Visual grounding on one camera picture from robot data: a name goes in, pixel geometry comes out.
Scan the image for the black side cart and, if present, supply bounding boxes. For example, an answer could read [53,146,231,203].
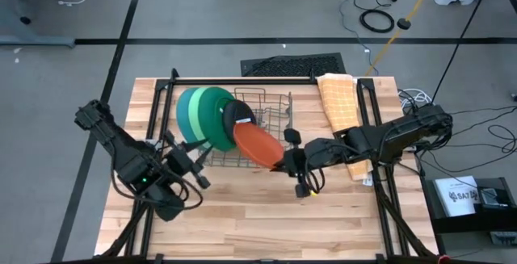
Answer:
[422,177,517,235]

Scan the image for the teal plate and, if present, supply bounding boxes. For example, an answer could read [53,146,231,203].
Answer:
[175,87,203,145]

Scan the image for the light green plate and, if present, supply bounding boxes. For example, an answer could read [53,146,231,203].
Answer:
[187,86,212,150]

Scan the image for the orange checked towel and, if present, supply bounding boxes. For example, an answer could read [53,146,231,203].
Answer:
[316,73,373,182]

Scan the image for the grey desk base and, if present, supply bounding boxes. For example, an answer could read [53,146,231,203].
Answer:
[0,0,77,48]

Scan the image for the orange plate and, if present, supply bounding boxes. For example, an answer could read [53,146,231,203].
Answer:
[233,122,285,170]

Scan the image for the long black cable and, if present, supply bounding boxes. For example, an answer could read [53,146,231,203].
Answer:
[430,0,498,106]

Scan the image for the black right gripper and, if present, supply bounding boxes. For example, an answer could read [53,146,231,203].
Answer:
[269,128,326,199]

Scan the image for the black floor cable loops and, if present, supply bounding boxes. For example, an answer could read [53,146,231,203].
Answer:
[419,105,517,175]

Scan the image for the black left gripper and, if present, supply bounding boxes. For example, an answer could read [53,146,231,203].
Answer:
[163,130,215,189]

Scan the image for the yellow pole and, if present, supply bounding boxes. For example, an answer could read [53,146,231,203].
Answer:
[364,0,441,78]

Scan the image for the white printed booklet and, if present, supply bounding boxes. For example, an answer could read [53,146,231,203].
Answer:
[434,175,482,218]

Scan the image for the white coiled cable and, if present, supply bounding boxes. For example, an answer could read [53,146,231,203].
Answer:
[397,88,434,111]

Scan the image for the black perforated floor mat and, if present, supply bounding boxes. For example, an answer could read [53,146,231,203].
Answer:
[240,52,347,78]

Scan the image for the dark green plate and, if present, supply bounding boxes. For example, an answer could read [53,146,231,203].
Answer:
[196,86,237,153]

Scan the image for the coiled black cable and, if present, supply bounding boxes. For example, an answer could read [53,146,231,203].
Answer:
[359,8,396,35]

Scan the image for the black metal rig frame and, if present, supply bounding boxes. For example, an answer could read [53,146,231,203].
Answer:
[96,68,441,264]

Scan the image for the grey wire dish rack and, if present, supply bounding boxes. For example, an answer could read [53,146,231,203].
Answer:
[197,87,294,170]

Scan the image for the black plate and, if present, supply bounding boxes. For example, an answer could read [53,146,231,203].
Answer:
[221,99,257,145]

